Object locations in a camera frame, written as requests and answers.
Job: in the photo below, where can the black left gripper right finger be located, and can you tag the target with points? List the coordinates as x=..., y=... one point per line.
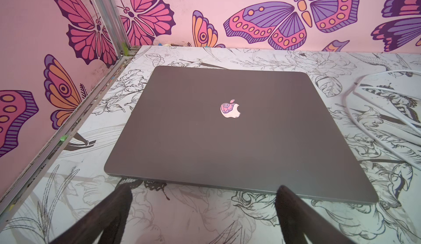
x=300, y=224

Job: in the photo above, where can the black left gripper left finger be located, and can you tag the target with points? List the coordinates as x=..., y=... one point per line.
x=106, y=222

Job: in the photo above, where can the dark grey closed laptop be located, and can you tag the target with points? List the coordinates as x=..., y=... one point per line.
x=240, y=130

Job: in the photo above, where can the aluminium frame profile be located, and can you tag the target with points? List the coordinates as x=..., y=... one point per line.
x=80, y=35

